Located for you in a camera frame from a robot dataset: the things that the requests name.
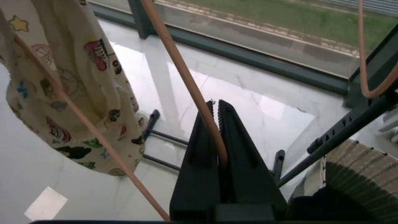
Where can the pink clothes hanger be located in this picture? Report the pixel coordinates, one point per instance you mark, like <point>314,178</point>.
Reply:
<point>179,62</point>
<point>361,46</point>

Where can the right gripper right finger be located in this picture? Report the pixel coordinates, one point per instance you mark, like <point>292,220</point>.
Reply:
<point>252,193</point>

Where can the cream printed garment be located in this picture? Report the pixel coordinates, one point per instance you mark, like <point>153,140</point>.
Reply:
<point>77,93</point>

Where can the white laundry basket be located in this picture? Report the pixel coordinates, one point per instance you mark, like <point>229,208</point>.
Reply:
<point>367,174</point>

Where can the black garment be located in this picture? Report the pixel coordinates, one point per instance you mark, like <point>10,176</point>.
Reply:
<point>326,208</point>

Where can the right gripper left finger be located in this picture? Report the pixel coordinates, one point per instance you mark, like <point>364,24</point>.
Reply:
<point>192,186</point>

